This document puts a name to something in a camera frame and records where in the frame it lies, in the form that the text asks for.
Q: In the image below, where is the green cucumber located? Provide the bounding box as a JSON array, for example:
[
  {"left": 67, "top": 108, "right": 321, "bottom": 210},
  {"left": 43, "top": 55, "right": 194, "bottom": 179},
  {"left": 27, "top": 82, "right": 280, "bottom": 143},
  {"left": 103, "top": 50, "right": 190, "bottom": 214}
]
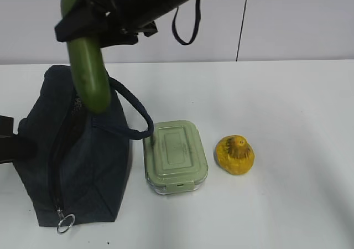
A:
[{"left": 60, "top": 0, "right": 111, "bottom": 113}]

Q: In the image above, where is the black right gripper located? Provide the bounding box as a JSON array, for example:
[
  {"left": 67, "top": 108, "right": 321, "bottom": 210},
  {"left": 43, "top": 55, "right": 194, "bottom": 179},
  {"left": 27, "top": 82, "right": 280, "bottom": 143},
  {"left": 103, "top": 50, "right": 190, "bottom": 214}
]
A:
[{"left": 55, "top": 0, "right": 201, "bottom": 46}]

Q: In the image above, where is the silver zipper pull ring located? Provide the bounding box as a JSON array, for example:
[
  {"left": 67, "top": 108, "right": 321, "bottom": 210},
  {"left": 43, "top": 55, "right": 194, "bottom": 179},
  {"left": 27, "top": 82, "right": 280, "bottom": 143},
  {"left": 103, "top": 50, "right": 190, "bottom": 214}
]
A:
[{"left": 56, "top": 209, "right": 76, "bottom": 235}]

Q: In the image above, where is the green lidded food container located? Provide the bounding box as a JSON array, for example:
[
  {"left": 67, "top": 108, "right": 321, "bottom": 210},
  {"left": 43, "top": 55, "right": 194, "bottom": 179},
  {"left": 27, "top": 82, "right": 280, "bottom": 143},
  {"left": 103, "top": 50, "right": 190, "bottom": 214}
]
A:
[{"left": 143, "top": 120, "right": 208, "bottom": 195}]

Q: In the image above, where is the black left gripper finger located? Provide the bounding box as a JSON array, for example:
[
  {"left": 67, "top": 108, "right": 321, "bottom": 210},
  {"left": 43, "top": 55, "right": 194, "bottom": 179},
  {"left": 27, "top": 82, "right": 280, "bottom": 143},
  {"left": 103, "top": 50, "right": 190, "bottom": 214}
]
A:
[{"left": 1, "top": 116, "right": 38, "bottom": 164}]

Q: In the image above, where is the dark blue lunch bag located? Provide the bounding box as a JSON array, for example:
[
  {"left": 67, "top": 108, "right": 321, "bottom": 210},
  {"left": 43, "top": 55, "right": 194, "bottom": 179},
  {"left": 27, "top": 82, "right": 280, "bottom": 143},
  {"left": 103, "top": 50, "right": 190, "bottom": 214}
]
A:
[{"left": 14, "top": 65, "right": 154, "bottom": 227}]

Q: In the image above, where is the yellow toy squash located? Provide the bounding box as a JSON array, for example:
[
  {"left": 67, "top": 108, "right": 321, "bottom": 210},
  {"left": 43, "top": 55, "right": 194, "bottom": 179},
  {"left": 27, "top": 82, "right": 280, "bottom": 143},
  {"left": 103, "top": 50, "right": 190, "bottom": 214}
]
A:
[{"left": 215, "top": 135, "right": 255, "bottom": 175}]

